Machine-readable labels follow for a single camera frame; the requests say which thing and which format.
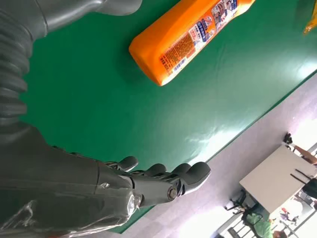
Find white background table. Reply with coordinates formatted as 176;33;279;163
239;144;317;214

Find black office chair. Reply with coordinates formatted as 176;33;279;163
224;189;248;212

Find person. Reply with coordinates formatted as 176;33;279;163
244;210;288;238

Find green table mat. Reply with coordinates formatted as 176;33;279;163
20;0;317;235

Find yellow plastic bag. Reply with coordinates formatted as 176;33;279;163
303;0;317;36

